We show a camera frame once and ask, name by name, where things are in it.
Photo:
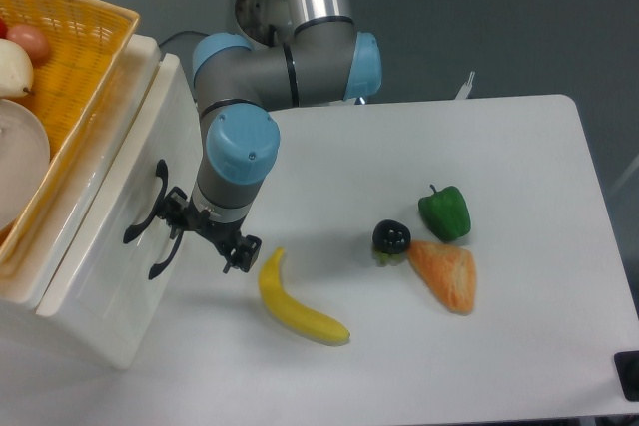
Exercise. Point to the black lower drawer handle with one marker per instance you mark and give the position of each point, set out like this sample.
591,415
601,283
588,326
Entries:
167,256

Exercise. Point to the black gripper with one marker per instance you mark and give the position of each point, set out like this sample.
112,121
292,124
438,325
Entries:
240,252

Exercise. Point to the pink peach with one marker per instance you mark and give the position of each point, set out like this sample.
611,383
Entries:
32,40

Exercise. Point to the yellow banana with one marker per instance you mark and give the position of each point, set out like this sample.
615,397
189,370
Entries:
291,313

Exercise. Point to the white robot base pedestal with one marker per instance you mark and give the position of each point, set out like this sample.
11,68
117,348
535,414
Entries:
265,23

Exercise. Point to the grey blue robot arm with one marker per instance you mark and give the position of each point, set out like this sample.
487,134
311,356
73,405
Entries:
320,57

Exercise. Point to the white plate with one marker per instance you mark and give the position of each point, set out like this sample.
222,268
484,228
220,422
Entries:
25,156

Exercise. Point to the white pear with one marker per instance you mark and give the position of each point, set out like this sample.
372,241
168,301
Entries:
17,72

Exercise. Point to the black grape bunch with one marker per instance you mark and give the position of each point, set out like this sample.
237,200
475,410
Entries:
391,241

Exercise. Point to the yellow woven basket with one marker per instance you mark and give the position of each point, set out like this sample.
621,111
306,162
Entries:
87,38

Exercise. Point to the orange citrus segment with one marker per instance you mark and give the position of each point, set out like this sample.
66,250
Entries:
449,271

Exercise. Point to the green bell pepper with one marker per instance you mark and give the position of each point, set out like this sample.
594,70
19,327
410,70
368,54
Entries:
445,213

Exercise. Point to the white drawer cabinet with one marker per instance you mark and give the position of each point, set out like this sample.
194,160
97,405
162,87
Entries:
42,253

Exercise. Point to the black object at table edge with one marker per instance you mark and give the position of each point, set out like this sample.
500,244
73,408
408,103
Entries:
627,366

